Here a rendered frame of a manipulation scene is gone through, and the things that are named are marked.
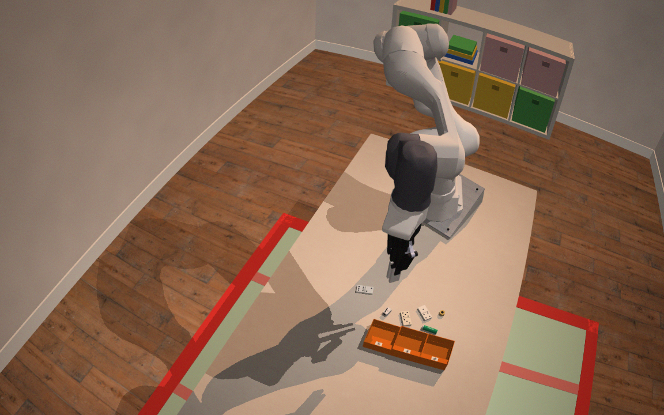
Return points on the orange rack of three bins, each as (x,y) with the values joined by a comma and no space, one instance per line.
(409,344)

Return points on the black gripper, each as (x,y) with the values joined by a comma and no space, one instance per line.
(401,255)

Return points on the green aa battery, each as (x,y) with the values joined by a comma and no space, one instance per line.
(429,329)

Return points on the beige domino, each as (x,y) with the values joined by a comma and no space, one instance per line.
(424,312)
(364,289)

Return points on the white domino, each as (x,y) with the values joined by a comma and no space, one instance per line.
(406,318)

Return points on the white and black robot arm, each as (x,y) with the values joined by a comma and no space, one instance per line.
(425,170)

